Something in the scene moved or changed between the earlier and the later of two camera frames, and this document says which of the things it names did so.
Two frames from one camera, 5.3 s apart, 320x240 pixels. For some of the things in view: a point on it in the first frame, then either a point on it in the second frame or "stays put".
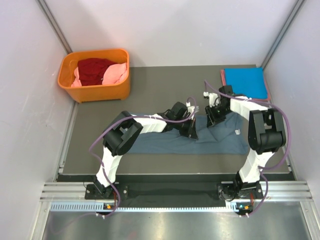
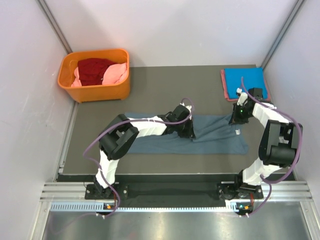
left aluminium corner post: [52, 20] stays put
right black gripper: [211, 119] → [234, 119]
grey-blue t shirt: [230, 136] stays put
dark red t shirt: [91, 70] stays put
